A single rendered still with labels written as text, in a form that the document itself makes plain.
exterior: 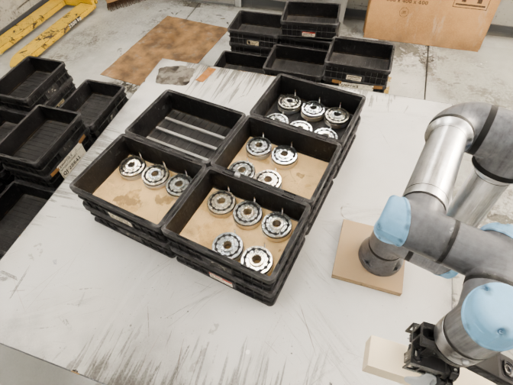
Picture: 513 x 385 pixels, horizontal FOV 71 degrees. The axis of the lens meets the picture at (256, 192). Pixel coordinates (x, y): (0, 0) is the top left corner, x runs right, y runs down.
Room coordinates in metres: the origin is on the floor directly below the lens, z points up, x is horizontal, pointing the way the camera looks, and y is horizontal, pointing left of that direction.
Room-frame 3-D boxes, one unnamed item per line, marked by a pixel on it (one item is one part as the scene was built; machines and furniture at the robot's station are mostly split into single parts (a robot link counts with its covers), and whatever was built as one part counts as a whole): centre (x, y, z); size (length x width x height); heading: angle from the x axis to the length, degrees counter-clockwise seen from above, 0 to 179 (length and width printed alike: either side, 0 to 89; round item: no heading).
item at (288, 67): (2.14, -0.33, 0.31); 0.40 x 0.30 x 0.34; 69
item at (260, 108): (1.15, -0.24, 0.87); 0.40 x 0.30 x 0.11; 59
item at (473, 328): (0.14, -0.30, 1.39); 0.09 x 0.08 x 0.11; 146
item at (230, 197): (0.74, 0.13, 0.86); 0.10 x 0.10 x 0.01
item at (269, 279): (0.63, 0.07, 0.92); 0.40 x 0.30 x 0.02; 59
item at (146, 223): (0.83, 0.41, 0.92); 0.40 x 0.30 x 0.02; 59
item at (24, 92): (2.00, 1.38, 0.37); 0.40 x 0.30 x 0.45; 159
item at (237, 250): (0.57, 0.11, 0.86); 0.10 x 0.10 x 0.01
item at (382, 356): (0.13, -0.32, 1.08); 0.24 x 0.06 x 0.06; 69
